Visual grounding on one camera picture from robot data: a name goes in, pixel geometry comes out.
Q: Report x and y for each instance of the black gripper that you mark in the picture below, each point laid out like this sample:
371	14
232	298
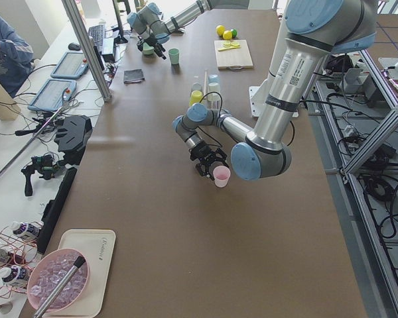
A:
151	44
199	152

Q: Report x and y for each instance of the pink plastic cup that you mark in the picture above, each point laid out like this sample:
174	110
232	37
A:
221	176

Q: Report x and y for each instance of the green plastic cup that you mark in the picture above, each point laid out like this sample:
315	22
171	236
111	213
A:
174	55

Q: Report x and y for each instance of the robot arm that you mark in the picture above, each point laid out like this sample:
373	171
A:
309	32
154	31

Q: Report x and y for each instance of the grey plastic cup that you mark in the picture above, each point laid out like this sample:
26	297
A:
196	87

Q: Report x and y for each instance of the yellow plastic cup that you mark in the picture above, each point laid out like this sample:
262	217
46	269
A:
195	97

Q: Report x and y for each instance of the light blue plastic cup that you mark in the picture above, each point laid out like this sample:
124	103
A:
213	78

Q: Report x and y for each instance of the cream white plastic cup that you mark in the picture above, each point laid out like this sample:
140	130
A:
213	87

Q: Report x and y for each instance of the grey folded cloth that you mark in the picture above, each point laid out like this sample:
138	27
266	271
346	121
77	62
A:
133	76

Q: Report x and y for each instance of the black keyboard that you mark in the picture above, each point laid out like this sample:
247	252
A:
97	34

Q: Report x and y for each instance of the whole yellow lemon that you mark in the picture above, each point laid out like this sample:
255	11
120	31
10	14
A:
227	35

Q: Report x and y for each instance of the teach pendant tablet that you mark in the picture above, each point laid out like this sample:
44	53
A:
53	94
72	66

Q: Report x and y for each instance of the yellow plastic knife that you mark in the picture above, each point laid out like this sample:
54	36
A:
227	48

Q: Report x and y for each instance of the wooden cutting board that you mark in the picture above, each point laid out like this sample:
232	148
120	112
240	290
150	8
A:
233	59

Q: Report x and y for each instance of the beige plastic tray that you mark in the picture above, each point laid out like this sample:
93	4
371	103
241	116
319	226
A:
96	245

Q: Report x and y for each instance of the person in dark clothes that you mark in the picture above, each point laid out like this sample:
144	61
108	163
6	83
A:
16	59

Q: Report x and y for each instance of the pink bowl of ice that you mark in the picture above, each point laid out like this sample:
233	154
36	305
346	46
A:
49	272

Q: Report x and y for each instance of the white wire cup holder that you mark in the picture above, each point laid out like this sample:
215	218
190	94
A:
211	100

